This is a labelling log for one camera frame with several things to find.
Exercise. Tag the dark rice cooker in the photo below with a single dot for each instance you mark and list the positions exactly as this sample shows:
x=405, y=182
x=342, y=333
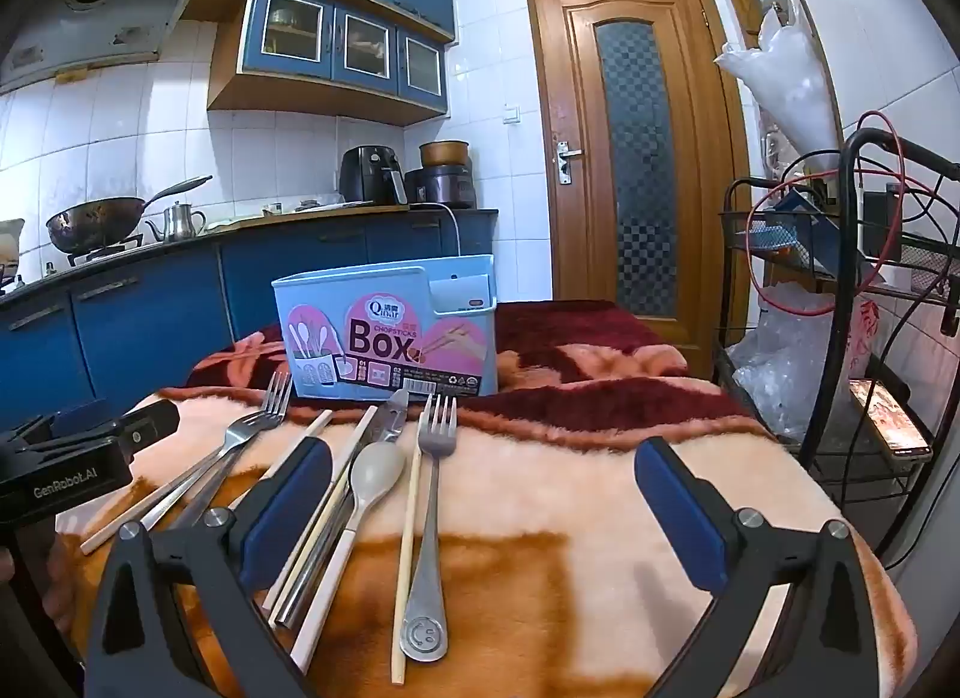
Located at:
x=442, y=188

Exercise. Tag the steel kettle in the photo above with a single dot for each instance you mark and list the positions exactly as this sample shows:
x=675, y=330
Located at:
x=178, y=222

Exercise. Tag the red and cream plush blanket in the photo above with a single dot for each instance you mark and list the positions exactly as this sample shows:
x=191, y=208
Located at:
x=562, y=518

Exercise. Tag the white light switch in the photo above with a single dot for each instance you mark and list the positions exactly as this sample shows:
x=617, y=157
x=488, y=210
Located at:
x=512, y=114

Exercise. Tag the blue base cabinets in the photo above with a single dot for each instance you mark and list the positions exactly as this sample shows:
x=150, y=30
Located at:
x=150, y=323

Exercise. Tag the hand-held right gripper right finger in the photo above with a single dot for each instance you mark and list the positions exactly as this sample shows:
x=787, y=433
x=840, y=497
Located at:
x=679, y=510

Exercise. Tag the smartphone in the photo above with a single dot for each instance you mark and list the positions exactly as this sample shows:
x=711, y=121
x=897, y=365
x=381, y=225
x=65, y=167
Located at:
x=889, y=419

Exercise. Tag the black air fryer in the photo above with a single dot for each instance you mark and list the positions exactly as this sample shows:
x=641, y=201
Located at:
x=367, y=177

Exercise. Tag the glass-door blue wall cabinet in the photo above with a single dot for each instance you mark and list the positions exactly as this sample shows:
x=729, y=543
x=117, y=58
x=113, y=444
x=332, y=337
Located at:
x=300, y=38

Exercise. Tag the wooden chopstick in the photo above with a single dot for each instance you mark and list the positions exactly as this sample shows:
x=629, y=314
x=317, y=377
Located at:
x=409, y=540

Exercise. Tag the wooden door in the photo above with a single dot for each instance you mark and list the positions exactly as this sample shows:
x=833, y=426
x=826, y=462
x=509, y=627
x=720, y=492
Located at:
x=570, y=256

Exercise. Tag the brown pot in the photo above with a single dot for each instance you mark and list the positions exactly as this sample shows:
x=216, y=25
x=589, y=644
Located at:
x=444, y=153

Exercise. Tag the steel fork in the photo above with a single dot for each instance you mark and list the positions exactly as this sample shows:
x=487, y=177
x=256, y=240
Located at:
x=274, y=398

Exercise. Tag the black wok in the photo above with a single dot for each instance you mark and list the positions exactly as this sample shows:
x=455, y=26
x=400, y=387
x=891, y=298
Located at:
x=90, y=222

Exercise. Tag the hanging white plastic bag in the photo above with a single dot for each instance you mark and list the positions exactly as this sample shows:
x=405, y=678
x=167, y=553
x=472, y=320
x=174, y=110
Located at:
x=787, y=91

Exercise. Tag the clear crumpled plastic bag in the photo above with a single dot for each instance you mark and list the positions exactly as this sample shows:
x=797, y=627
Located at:
x=787, y=361

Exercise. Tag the gas stove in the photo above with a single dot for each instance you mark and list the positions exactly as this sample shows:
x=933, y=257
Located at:
x=105, y=248

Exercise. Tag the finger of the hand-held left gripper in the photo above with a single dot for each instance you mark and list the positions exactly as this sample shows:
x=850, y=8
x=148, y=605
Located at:
x=150, y=424
x=64, y=427

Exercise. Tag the blue plastic utensil box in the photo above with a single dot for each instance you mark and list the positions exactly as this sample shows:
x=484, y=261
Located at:
x=375, y=323

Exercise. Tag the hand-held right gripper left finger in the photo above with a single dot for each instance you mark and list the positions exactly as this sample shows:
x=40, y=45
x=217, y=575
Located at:
x=289, y=510

